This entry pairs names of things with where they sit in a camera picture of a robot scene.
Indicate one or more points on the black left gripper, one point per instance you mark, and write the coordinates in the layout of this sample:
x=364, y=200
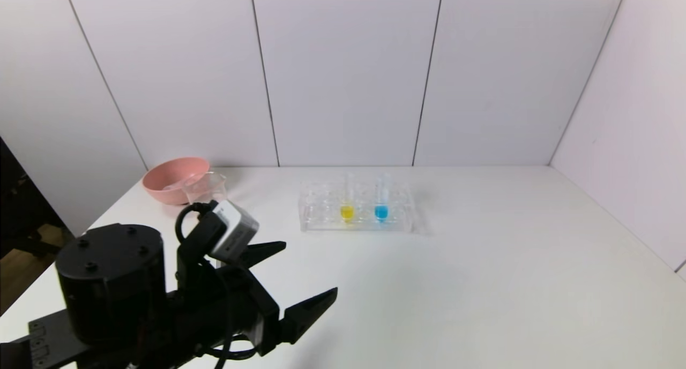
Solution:
x=265, y=308

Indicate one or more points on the yellow pigment test tube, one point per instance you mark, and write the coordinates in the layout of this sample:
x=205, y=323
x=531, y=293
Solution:
x=347, y=213

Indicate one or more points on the red pigment test tube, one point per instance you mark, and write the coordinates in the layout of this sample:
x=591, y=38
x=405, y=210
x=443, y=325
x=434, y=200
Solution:
x=172, y=187

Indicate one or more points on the orange and black left arm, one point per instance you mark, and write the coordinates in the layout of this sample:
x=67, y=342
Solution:
x=107, y=278

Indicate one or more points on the clear acrylic test tube rack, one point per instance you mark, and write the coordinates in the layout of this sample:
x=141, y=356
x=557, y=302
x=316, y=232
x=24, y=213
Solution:
x=321, y=219

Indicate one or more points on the blue pigment test tube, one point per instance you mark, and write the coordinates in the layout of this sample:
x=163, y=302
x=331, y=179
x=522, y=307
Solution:
x=381, y=213

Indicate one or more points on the clear glass beaker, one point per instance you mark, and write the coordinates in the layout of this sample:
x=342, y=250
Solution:
x=206, y=187

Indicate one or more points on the pink plastic bowl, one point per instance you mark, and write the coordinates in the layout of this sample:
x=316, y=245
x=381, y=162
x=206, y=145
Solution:
x=161, y=189

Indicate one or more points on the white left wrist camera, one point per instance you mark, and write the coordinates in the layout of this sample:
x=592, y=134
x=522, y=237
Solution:
x=236, y=232

